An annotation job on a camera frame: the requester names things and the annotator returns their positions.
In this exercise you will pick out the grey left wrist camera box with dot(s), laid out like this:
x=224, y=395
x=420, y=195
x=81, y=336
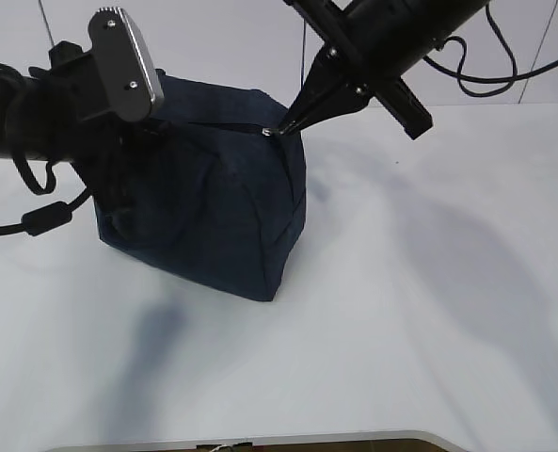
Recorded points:
x=131, y=83

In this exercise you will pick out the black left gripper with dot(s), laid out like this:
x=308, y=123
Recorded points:
x=62, y=114

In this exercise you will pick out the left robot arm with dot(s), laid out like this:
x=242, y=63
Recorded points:
x=58, y=213

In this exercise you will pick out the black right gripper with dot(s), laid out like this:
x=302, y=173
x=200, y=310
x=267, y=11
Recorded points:
x=368, y=46

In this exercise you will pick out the navy blue lunch bag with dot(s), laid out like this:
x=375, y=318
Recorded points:
x=216, y=202

